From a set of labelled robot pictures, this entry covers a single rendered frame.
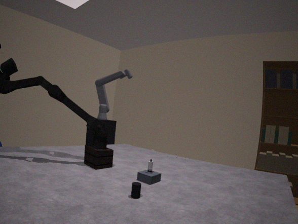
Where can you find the white marker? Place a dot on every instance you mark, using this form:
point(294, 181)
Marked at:
point(150, 166)

